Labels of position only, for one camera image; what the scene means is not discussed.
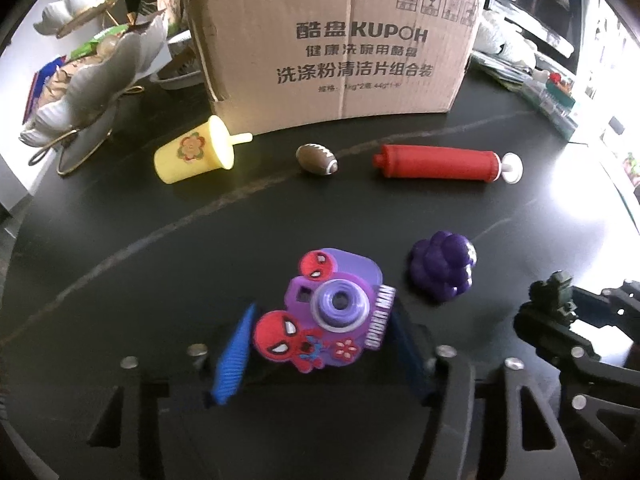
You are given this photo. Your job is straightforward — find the brown cardboard box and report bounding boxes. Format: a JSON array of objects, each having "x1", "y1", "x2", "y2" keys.
[{"x1": 181, "y1": 0, "x2": 487, "y2": 135}]

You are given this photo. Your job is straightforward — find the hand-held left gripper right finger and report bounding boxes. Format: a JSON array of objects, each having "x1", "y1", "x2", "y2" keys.
[{"x1": 390, "y1": 304, "x2": 571, "y2": 480}]

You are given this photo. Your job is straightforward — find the white plush toy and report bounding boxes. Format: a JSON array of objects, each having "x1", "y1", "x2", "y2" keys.
[{"x1": 472, "y1": 10, "x2": 538, "y2": 58}]

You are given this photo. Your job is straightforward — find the white shell tiered stand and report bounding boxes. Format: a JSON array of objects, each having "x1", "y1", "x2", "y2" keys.
[{"x1": 19, "y1": 0, "x2": 171, "y2": 177}]

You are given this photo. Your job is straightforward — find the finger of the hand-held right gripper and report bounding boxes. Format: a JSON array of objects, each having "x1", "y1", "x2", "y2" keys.
[
  {"x1": 513, "y1": 302, "x2": 640, "y2": 427},
  {"x1": 570, "y1": 280, "x2": 640, "y2": 345}
]

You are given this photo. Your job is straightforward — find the purple toy camera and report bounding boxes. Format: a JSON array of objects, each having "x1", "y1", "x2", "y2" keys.
[{"x1": 252, "y1": 247, "x2": 398, "y2": 375}]

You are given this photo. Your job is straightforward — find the clear crayon box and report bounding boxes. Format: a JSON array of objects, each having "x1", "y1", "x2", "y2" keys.
[{"x1": 520, "y1": 77, "x2": 583, "y2": 141}]

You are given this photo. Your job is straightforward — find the small colourful toy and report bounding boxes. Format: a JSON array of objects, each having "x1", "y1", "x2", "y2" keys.
[{"x1": 545, "y1": 71, "x2": 573, "y2": 96}]

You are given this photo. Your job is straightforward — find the pile of snack packets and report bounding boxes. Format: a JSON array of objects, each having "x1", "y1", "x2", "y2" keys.
[{"x1": 22, "y1": 25, "x2": 131, "y2": 126}]

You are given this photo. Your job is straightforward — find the stack of books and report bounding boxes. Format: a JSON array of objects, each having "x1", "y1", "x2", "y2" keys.
[{"x1": 470, "y1": 52, "x2": 538, "y2": 93}]

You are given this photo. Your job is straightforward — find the dark green toy figure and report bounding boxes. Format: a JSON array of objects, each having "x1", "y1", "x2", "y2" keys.
[{"x1": 529, "y1": 270, "x2": 581, "y2": 323}]

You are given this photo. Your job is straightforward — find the purple toy grapes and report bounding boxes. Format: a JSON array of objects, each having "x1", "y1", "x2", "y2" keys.
[{"x1": 408, "y1": 230, "x2": 477, "y2": 303}]

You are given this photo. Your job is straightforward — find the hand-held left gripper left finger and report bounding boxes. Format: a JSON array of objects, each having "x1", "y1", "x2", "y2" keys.
[{"x1": 60, "y1": 301, "x2": 261, "y2": 480}]

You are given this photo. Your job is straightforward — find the red hand pump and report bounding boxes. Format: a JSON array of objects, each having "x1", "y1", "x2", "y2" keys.
[{"x1": 371, "y1": 144, "x2": 524, "y2": 186}]

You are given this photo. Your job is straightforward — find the yellow toy cup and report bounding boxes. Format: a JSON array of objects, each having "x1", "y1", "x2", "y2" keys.
[{"x1": 153, "y1": 115, "x2": 253, "y2": 185}]

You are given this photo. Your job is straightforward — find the small brown toy football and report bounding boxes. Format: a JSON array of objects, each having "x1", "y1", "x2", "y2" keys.
[{"x1": 295, "y1": 144, "x2": 339, "y2": 177}]

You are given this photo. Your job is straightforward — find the patterned ceramic bowl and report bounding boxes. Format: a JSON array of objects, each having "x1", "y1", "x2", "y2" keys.
[{"x1": 150, "y1": 29, "x2": 206, "y2": 91}]

